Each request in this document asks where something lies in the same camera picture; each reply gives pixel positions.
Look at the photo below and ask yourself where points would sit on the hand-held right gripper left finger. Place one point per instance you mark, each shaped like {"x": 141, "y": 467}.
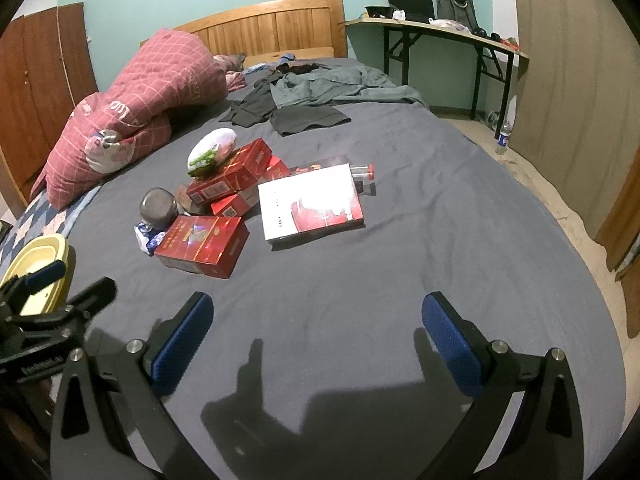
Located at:
{"x": 182, "y": 345}

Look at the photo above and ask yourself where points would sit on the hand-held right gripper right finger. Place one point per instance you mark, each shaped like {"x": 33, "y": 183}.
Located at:
{"x": 450, "y": 345}

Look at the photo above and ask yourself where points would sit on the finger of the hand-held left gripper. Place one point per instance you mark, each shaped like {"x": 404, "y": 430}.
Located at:
{"x": 85, "y": 300}
{"x": 47, "y": 272}

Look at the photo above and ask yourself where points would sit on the yellow plastic basin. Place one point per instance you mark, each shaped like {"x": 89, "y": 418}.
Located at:
{"x": 35, "y": 255}

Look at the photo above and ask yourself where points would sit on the small blue packet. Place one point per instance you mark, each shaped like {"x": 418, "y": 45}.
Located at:
{"x": 147, "y": 240}

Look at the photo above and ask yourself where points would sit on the red cigarette box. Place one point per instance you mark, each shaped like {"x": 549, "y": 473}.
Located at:
{"x": 275, "y": 170}
{"x": 200, "y": 245}
{"x": 232, "y": 206}

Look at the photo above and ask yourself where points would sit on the dark round jar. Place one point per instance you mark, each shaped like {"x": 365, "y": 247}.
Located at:
{"x": 157, "y": 207}

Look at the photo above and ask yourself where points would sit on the shiny red carton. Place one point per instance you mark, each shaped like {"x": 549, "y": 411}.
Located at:
{"x": 230, "y": 175}

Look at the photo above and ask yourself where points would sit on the large white red carton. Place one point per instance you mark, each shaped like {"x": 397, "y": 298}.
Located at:
{"x": 300, "y": 205}

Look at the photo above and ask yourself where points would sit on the clear bottle with red cap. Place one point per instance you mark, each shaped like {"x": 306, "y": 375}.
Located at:
{"x": 361, "y": 171}

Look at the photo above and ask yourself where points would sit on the purple plush toy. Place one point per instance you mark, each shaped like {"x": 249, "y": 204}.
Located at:
{"x": 215, "y": 142}

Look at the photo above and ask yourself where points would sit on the dark red clear-wrapped box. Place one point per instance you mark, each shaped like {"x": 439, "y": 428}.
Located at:
{"x": 320, "y": 164}

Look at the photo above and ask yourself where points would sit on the blue checkered blanket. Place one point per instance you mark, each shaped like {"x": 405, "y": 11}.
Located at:
{"x": 35, "y": 222}

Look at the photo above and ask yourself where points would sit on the bed with grey sheet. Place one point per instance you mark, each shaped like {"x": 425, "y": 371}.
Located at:
{"x": 400, "y": 240}

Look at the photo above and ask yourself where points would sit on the pink checked quilt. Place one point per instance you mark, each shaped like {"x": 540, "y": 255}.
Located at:
{"x": 150, "y": 90}

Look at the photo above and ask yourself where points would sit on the plastic drink bottle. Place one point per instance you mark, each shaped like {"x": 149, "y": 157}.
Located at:
{"x": 504, "y": 140}

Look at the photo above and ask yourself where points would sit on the brown wooden wardrobe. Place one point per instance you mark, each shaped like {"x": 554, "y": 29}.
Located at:
{"x": 45, "y": 60}

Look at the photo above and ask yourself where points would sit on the black shirt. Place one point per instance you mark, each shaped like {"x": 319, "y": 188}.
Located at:
{"x": 250, "y": 105}

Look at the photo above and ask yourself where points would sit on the dark grey shorts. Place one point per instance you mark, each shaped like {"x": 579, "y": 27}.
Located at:
{"x": 305, "y": 121}

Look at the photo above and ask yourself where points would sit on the grey-green garment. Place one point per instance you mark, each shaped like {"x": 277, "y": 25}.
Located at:
{"x": 340, "y": 85}

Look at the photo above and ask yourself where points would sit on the brown door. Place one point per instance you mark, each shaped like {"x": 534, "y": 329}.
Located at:
{"x": 565, "y": 85}

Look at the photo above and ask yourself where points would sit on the small blue cloth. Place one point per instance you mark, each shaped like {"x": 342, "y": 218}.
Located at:
{"x": 287, "y": 60}

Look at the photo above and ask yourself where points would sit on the black rounded object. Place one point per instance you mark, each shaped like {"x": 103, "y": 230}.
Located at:
{"x": 485, "y": 35}

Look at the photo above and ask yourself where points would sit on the white plastic bag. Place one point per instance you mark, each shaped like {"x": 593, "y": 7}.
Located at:
{"x": 447, "y": 24}

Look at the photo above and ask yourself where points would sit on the folding desk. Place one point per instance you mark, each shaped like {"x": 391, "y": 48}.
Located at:
{"x": 370, "y": 21}

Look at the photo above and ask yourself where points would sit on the wooden headboard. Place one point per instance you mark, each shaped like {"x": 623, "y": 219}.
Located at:
{"x": 280, "y": 25}

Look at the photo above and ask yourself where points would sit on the grey bag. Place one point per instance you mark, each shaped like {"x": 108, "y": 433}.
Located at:
{"x": 452, "y": 7}

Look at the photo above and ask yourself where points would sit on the black bowl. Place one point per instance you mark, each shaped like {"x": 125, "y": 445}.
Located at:
{"x": 378, "y": 11}

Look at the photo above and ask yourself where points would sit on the black laptop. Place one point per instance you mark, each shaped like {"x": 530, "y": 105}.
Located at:
{"x": 410, "y": 5}

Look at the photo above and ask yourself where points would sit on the wooden door frame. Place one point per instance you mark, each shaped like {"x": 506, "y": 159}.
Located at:
{"x": 620, "y": 240}

